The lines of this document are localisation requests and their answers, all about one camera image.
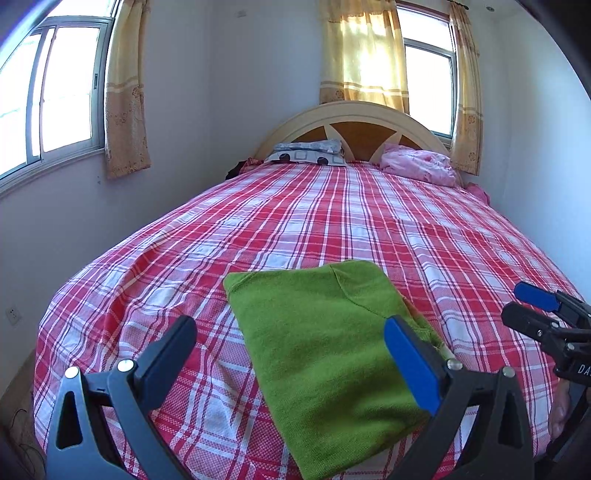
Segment black cable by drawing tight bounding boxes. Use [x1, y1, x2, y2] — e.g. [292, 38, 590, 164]
[8, 406, 44, 462]

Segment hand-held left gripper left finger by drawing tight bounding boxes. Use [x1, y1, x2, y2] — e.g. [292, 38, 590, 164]
[44, 315, 198, 480]

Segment wide sliding window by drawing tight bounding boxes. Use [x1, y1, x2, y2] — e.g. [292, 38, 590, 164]
[0, 16, 114, 185]

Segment narrow window behind headboard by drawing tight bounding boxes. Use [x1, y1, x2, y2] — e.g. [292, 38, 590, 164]
[397, 2, 458, 139]

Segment dark cloth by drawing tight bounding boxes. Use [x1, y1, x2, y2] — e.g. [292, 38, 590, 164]
[225, 159, 252, 182]

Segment pink floral quilt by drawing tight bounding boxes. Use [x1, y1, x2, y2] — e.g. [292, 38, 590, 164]
[379, 143, 459, 188]

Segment pink cloth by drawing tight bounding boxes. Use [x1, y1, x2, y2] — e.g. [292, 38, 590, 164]
[464, 182, 491, 204]

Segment person's right hand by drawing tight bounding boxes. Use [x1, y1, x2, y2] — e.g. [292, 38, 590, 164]
[549, 382, 573, 438]

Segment green orange striped knit sweater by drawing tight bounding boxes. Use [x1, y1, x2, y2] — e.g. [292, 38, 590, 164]
[223, 260, 455, 479]

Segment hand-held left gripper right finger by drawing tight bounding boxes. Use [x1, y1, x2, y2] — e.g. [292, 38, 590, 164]
[384, 315, 536, 480]

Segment patterned white pillow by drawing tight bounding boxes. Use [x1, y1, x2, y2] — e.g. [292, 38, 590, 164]
[264, 138, 348, 168]

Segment bed with red plaid sheet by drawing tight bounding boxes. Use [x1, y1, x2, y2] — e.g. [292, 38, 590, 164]
[32, 161, 587, 480]

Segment yellow patterned curtain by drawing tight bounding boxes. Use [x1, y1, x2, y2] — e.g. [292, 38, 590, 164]
[104, 0, 153, 181]
[448, 2, 483, 176]
[318, 0, 411, 115]

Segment cream wooden headboard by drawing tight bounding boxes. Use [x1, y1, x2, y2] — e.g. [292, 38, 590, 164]
[254, 100, 462, 162]

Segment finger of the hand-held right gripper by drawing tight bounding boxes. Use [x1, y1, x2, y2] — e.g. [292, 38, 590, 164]
[514, 281, 591, 326]
[501, 302, 591, 356]

